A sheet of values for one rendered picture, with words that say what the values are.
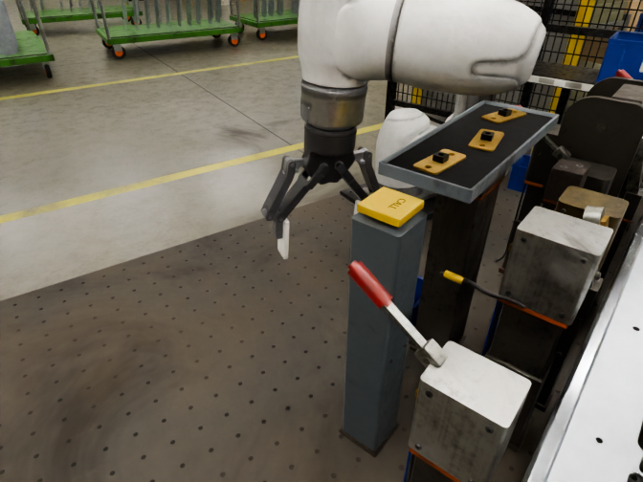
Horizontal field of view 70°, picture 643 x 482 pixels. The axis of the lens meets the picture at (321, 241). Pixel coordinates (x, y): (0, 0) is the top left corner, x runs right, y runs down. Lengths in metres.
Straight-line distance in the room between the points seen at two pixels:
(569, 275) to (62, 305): 1.06
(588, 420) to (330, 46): 0.51
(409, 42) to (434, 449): 0.45
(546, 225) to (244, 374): 0.62
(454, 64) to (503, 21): 0.06
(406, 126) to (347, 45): 0.81
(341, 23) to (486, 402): 0.43
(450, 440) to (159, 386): 0.62
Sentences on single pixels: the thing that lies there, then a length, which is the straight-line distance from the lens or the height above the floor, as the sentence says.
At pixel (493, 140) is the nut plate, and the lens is 0.77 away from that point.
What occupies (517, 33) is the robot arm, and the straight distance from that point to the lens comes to 0.58.
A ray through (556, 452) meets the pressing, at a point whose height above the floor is 1.00.
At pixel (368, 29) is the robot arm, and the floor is 1.34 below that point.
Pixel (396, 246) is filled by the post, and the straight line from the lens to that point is 0.54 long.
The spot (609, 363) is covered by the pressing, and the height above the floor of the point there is 1.00.
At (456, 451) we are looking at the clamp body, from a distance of 0.53.
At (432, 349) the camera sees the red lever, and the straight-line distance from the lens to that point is 0.50.
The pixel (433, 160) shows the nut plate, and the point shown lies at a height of 1.16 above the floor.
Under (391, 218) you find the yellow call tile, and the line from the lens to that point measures 0.53.
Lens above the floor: 1.43
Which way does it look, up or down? 34 degrees down
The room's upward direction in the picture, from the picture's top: straight up
